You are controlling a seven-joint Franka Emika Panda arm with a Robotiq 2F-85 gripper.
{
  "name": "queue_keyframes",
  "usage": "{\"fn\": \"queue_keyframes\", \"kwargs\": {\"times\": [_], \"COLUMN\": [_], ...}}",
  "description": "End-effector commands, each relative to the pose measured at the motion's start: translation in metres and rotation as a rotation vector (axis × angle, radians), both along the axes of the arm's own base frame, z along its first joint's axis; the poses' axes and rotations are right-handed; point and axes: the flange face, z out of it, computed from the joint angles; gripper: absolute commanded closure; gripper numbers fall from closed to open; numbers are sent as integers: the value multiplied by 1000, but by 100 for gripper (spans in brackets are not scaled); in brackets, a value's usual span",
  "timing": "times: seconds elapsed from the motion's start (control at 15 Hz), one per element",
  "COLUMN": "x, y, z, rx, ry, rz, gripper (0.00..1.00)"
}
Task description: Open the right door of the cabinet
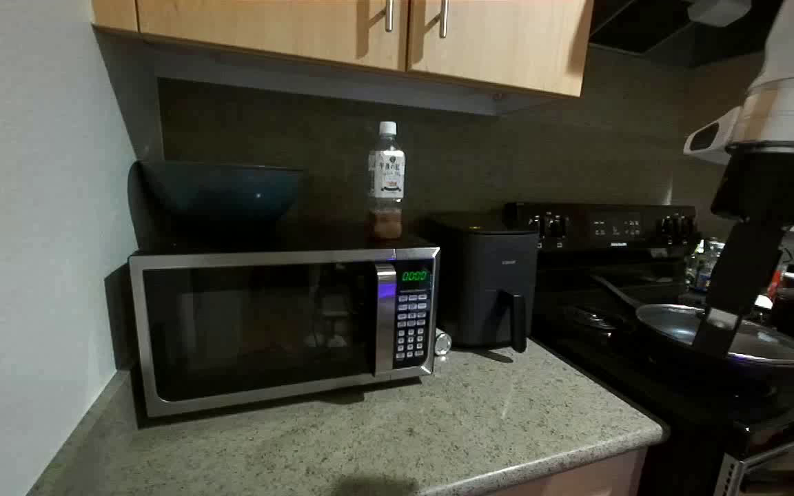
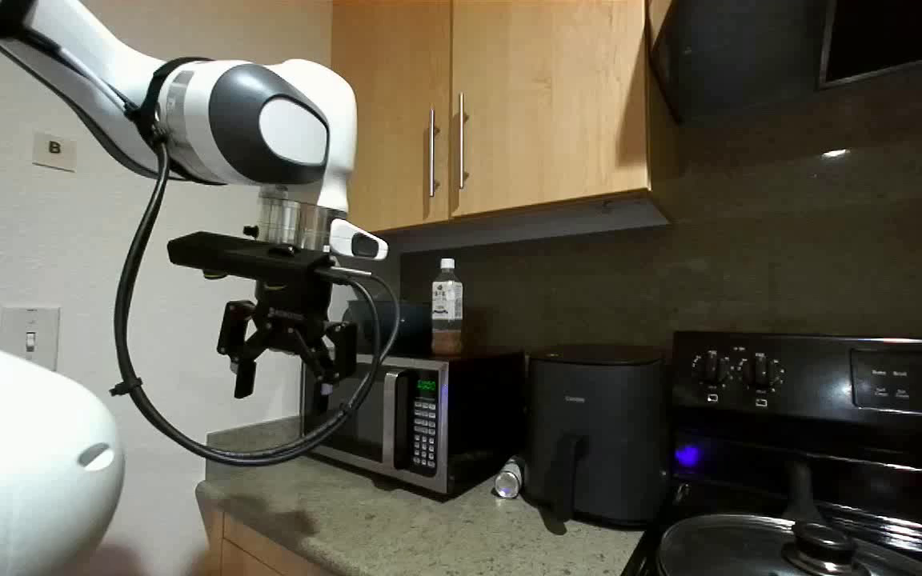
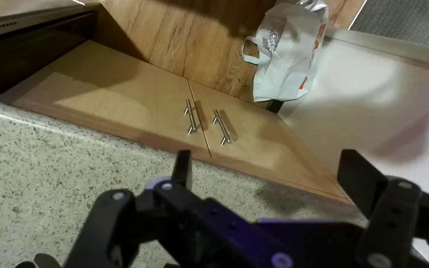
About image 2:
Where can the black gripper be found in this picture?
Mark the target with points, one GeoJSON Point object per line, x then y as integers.
{"type": "Point", "coordinates": [288, 311]}

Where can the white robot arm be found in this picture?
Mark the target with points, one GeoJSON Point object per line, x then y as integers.
{"type": "Point", "coordinates": [286, 128]}

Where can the wooden lower cabinet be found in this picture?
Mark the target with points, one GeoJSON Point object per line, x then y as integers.
{"type": "Point", "coordinates": [243, 544]}

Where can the dark blue bowl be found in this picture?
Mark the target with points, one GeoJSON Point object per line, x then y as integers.
{"type": "Point", "coordinates": [404, 321]}

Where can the brown liquid bottle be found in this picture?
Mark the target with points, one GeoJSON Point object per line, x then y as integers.
{"type": "Point", "coordinates": [447, 307]}

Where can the stainless steel microwave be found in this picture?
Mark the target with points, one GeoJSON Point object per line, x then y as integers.
{"type": "Point", "coordinates": [432, 424]}

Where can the small clear glass object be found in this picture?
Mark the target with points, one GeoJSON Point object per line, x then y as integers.
{"type": "Point", "coordinates": [509, 479]}

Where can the black air fryer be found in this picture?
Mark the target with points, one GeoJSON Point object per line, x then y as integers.
{"type": "Point", "coordinates": [596, 435]}

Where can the black range hood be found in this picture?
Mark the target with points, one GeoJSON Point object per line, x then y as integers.
{"type": "Point", "coordinates": [731, 56]}

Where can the pan with glass lid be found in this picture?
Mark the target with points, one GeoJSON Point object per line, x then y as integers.
{"type": "Point", "coordinates": [799, 541]}

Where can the black stove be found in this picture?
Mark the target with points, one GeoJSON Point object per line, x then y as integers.
{"type": "Point", "coordinates": [749, 404]}

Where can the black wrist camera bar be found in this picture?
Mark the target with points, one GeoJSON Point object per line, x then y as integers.
{"type": "Point", "coordinates": [257, 259]}

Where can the white wall thermostat plate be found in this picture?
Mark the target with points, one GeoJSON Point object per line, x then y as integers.
{"type": "Point", "coordinates": [51, 153]}

